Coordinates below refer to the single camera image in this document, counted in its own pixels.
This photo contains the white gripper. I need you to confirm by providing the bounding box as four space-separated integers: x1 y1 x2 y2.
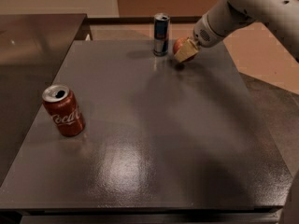
173 0 256 63

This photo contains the red coca-cola can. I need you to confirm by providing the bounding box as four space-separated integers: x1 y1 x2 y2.
42 84 85 137

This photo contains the blue silver redbull can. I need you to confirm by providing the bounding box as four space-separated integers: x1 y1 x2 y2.
153 13 170 56

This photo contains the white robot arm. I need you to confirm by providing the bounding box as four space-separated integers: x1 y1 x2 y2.
174 0 299 63

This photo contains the red apple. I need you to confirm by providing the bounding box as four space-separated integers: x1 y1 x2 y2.
172 36 197 63

